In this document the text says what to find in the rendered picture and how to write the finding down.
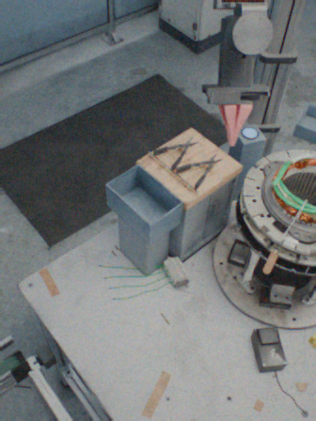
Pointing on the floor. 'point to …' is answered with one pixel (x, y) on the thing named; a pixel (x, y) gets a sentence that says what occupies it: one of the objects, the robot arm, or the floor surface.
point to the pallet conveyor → (11, 374)
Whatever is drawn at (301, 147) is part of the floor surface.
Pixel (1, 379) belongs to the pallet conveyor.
